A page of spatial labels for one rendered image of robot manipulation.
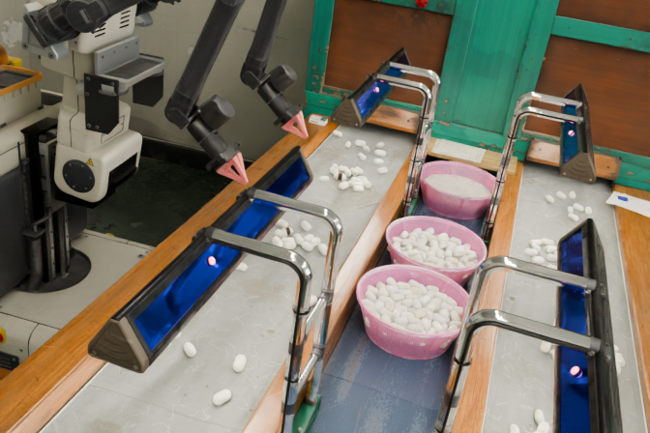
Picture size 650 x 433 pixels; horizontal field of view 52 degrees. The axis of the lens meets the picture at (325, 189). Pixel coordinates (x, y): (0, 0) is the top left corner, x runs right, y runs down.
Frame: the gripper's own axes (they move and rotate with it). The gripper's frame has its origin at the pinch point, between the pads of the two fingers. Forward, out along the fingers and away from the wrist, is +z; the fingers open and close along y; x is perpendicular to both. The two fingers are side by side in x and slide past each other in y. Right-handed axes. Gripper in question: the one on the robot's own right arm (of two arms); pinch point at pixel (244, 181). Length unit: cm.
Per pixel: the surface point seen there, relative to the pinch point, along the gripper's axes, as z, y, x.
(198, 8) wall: -77, 160, 64
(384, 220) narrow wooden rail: 32.6, 16.2, -16.3
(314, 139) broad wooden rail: 6, 61, 8
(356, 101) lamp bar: 1.8, 10.8, -33.8
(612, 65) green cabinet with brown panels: 46, 88, -79
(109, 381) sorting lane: 11, -65, 6
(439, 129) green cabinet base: 32, 86, -21
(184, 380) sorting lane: 20, -59, -2
